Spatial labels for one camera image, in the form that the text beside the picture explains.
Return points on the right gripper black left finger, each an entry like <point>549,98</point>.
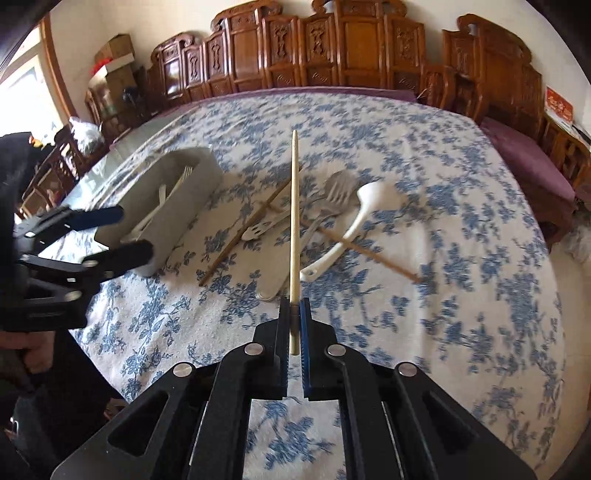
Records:
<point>192,422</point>

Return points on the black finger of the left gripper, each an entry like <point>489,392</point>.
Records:
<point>80,220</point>

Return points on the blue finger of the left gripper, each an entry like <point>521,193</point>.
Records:
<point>116,262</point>

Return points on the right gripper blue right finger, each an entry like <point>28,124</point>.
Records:
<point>397,423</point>

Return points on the dark brown wooden chopstick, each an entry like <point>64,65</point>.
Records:
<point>256,216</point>

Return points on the light bamboo chopstick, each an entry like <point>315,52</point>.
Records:
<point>295,288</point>

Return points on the cream plastic ladle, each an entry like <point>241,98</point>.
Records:
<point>373,197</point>

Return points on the person left hand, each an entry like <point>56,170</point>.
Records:
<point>37,348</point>

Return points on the dark wooden dining chair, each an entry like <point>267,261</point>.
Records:
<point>56,177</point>

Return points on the grey metal tray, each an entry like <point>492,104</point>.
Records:
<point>173,219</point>

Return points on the white plastic bag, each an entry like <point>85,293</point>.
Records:
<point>86,135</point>

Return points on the stacked cardboard boxes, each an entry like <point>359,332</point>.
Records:
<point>113,97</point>

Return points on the grey fluffy bag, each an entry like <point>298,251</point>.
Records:
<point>578,244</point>

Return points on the purple armchair cushion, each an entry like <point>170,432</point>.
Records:
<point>526,159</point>

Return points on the carved wooden long sofa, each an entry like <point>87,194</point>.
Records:
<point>255,46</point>

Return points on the purple sofa cushion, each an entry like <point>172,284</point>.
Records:
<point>136,137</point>

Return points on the red greeting card box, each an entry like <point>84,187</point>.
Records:
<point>558,107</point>

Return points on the carved wooden armchair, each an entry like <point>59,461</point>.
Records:
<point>488,72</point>

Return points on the wooden window frame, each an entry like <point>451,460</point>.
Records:
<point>58,89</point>

